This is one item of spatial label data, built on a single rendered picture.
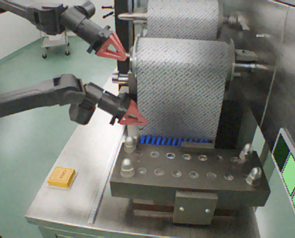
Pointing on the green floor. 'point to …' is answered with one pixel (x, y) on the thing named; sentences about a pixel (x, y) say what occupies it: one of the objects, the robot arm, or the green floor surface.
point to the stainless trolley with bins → (54, 42)
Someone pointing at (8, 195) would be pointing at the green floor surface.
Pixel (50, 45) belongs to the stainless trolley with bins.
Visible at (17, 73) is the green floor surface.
